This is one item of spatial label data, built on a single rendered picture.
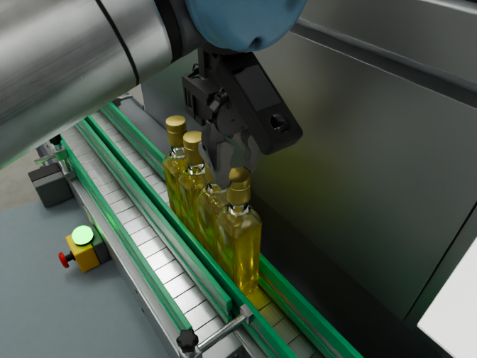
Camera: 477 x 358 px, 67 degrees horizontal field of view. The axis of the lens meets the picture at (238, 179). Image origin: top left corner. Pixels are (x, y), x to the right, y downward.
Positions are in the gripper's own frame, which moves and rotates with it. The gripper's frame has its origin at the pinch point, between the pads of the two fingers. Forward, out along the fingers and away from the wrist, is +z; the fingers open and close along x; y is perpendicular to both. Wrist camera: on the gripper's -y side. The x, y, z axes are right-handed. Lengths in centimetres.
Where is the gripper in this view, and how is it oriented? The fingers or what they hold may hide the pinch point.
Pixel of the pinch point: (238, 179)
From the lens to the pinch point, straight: 50.9
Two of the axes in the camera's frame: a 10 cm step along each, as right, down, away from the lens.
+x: -8.1, 3.9, -4.4
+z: 0.0, 7.5, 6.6
